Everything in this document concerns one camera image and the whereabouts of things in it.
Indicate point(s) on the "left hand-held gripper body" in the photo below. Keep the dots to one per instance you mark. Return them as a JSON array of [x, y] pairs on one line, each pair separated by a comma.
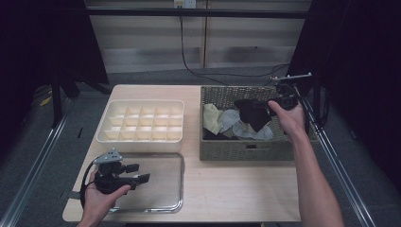
[[108, 181]]

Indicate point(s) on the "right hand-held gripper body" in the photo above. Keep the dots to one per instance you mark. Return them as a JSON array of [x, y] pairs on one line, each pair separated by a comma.
[[288, 99]]

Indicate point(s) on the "black sock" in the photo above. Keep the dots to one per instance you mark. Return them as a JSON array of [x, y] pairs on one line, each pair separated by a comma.
[[214, 136], [252, 115]]

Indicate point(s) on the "cream divided storage box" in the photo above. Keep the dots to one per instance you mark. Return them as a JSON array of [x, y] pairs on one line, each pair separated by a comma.
[[138, 147]]

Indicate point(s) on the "clear lid with white knob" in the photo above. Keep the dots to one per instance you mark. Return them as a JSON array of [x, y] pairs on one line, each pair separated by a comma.
[[164, 183]]

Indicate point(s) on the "green woven basket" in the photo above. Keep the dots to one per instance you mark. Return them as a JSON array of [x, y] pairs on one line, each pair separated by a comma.
[[227, 151]]

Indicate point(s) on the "person's right hand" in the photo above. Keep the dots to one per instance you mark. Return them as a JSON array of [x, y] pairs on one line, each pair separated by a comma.
[[291, 121]]

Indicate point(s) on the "person's left hand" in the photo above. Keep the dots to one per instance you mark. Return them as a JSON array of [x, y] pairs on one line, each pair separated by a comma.
[[99, 205]]

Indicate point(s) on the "black metal stand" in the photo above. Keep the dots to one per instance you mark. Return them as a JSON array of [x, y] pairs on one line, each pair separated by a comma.
[[317, 107]]

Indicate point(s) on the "grey tape strip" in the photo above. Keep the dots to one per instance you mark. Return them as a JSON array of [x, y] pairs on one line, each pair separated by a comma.
[[75, 195]]

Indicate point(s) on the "black curtain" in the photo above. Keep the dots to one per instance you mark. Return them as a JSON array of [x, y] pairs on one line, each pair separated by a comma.
[[25, 47], [362, 47]]

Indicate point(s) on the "small yellow object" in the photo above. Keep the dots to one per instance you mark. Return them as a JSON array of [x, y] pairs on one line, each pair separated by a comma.
[[45, 101]]

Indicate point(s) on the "light wooden shelf unit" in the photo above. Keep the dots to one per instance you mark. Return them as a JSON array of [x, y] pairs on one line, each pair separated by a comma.
[[142, 38]]

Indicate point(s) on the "black horizontal bar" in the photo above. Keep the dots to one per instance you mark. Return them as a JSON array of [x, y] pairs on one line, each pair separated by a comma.
[[142, 12]]

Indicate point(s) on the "aluminium floor rail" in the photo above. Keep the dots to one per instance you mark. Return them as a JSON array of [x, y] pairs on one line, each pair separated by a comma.
[[346, 179], [50, 138]]

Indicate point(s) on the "white wall socket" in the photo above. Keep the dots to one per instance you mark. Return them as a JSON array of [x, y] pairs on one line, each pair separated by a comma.
[[185, 3]]

